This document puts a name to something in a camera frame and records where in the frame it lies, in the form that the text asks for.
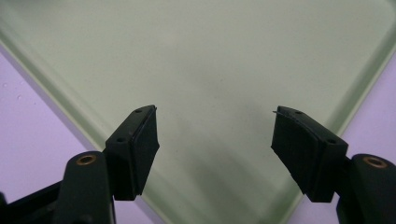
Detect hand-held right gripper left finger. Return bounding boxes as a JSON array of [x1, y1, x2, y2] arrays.
[[104, 105, 161, 202]]

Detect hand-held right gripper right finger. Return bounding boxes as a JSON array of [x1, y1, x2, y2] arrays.
[[270, 105, 349, 203]]

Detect pale green tray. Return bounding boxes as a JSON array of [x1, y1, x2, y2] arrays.
[[0, 0, 396, 224]]

